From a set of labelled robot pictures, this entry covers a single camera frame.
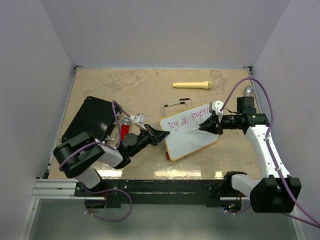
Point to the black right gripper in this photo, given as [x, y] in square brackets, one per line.
[210, 125]

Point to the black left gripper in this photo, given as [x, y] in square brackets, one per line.
[159, 135]

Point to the yellow framed whiteboard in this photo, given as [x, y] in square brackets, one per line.
[182, 142]

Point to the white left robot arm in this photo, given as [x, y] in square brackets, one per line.
[76, 155]

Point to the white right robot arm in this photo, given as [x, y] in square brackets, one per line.
[277, 189]

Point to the red toy microphone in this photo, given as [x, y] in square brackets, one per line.
[125, 127]

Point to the cream toy microphone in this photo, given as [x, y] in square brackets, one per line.
[206, 85]

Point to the silver toy microphone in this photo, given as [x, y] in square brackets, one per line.
[248, 91]

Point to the black hard case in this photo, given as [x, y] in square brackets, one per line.
[95, 116]

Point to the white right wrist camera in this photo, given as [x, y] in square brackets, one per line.
[216, 109]

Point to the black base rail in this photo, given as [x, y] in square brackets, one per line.
[210, 193]

